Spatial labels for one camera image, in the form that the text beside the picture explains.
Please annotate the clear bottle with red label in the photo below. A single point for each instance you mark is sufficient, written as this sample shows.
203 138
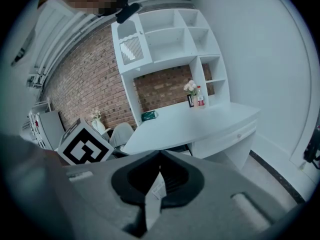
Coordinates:
200 97

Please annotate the pink flower bouquet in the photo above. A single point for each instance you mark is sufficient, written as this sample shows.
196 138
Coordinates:
190 87

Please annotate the white vase with flowers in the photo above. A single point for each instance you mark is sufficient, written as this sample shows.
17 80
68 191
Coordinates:
98 124

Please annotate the green tissue packet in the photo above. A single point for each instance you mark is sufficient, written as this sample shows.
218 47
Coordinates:
149 115

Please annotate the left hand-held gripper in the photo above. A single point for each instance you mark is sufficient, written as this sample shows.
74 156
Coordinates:
85 146

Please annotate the gray chair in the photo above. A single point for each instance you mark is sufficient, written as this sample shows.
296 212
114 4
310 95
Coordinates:
121 134

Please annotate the white desk drawer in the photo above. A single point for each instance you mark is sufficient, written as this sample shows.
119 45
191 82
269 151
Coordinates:
225 140

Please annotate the white desk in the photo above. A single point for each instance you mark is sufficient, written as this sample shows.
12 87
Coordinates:
180 126

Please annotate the white shelf hutch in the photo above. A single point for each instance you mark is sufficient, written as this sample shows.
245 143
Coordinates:
165 41

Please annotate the black stand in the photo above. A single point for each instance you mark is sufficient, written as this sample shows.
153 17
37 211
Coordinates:
313 146

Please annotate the small black frame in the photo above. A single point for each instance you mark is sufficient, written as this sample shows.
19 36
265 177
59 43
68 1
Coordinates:
190 101

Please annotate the black head-mounted camera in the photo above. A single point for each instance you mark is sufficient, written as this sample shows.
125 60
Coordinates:
128 11

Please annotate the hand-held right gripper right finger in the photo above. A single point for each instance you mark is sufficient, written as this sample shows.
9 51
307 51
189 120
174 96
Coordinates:
212 209

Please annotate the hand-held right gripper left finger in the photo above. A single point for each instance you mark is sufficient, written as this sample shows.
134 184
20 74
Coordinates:
100 196

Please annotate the white cabinet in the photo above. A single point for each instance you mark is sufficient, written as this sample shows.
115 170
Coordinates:
51 130

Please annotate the person's left forearm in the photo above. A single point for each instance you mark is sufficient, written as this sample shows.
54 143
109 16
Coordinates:
30 184

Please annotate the small white item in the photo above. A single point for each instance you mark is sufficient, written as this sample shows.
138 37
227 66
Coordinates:
153 206

